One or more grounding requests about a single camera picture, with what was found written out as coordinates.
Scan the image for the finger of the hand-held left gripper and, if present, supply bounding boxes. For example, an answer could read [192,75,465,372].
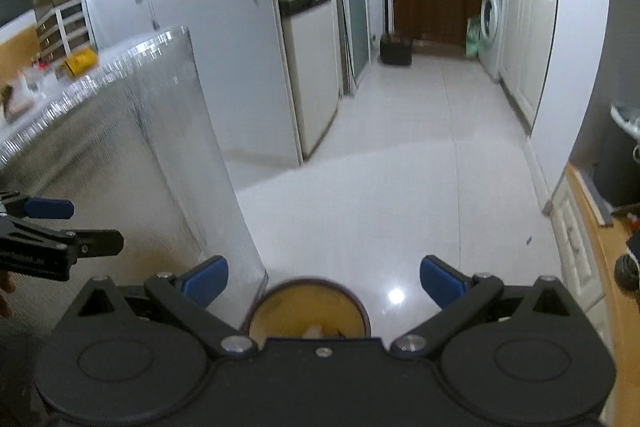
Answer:
[0,192,75,220]
[0,218,124,259]

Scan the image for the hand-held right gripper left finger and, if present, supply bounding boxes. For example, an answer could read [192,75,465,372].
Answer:
[75,255,258,355]

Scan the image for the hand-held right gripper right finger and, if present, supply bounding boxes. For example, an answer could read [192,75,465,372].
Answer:
[390,255,576,355]

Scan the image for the yellow cardboard box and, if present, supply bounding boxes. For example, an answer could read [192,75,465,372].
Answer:
[64,48,98,78]

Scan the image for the person's left hand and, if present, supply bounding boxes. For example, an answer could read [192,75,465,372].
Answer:
[0,271,16,319]

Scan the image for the foil-covered table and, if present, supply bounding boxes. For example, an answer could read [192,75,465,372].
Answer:
[0,25,268,348]

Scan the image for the brown packet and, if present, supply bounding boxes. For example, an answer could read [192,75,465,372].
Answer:
[0,84,32,120]

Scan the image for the clear plastic wrapper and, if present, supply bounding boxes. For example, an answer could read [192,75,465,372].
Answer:
[20,66,48,100]

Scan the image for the white cabinet with wooden top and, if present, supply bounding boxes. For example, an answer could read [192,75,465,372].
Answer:
[542,162,640,427]

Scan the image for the grey flat strip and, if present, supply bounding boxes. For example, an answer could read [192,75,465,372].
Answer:
[575,164,615,228]

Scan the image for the white drawer organizer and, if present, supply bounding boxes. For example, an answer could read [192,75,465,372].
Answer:
[31,0,96,58]

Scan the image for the black round object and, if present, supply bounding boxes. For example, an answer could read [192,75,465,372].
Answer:
[614,254,640,293]

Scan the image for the dark bin with white liner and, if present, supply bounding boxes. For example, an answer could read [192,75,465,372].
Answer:
[592,102,640,208]

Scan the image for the black box appliance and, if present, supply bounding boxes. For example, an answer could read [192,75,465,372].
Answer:
[379,33,414,68]

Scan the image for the green plastic bag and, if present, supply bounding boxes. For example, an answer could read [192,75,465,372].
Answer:
[465,17,482,60]

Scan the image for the white refrigerator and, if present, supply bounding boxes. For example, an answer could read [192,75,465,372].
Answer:
[265,0,346,158]

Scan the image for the white kitchen cabinets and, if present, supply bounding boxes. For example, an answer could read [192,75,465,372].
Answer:
[500,0,560,132]

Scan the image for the white washing machine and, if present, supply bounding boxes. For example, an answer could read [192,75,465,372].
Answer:
[479,0,508,80]

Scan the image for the frosted glass sliding door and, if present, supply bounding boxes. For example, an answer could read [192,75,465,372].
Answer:
[332,0,373,95]

